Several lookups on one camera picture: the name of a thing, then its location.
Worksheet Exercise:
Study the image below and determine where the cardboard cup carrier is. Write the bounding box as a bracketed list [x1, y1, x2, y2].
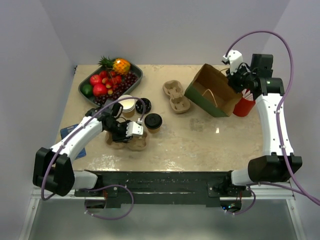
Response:
[104, 131, 149, 151]

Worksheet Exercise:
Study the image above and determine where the green paper bag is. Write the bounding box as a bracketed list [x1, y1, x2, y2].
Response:
[184, 63, 243, 118]

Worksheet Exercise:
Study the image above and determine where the black cup lid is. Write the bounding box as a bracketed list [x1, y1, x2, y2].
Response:
[144, 113, 163, 126]

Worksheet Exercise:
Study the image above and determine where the single brown paper cup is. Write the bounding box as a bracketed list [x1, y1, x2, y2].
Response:
[146, 125, 161, 134]

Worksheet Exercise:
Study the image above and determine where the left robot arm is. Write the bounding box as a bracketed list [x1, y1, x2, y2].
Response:
[32, 108, 138, 201]

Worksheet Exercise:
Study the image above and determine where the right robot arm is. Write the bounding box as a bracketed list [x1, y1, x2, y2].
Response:
[222, 49, 302, 197]

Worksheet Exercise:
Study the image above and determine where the stack of paper cups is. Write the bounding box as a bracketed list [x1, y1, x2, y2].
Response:
[119, 95, 136, 118]

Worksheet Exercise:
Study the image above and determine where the red straw cup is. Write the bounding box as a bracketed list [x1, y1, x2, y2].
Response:
[233, 94, 256, 117]

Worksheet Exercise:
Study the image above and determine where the stack of black lids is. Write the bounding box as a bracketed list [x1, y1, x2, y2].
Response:
[135, 98, 152, 115]

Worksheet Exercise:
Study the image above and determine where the red apple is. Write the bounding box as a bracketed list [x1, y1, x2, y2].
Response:
[89, 74, 102, 87]
[92, 83, 108, 97]

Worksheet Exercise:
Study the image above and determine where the green lime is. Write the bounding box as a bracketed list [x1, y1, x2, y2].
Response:
[81, 84, 94, 98]

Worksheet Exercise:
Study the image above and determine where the purple grapes bunch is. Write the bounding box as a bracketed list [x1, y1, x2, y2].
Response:
[93, 72, 138, 107]

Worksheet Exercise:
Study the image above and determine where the blue card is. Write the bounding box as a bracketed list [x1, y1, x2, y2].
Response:
[59, 123, 87, 161]

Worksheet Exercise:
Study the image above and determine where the grey fruit tray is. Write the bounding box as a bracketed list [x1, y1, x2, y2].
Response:
[78, 64, 143, 108]

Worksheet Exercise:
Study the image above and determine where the toy pineapple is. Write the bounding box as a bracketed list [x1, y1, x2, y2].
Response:
[98, 56, 131, 75]

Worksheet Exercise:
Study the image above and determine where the stack of cup carriers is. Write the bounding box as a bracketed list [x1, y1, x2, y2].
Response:
[162, 80, 191, 114]

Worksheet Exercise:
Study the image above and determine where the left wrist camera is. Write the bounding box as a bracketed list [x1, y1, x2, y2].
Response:
[125, 121, 144, 137]

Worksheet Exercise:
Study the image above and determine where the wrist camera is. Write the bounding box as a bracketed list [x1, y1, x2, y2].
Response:
[221, 49, 243, 75]
[125, 121, 144, 137]

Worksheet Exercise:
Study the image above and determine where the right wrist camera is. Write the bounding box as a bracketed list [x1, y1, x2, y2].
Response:
[221, 49, 243, 75]

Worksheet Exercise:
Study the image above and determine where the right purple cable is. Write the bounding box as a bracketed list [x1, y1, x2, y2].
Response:
[224, 30, 320, 206]

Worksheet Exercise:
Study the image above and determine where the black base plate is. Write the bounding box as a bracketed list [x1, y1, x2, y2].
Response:
[75, 171, 252, 208]

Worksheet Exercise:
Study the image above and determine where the aluminium rail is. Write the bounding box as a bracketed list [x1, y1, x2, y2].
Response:
[219, 182, 295, 201]

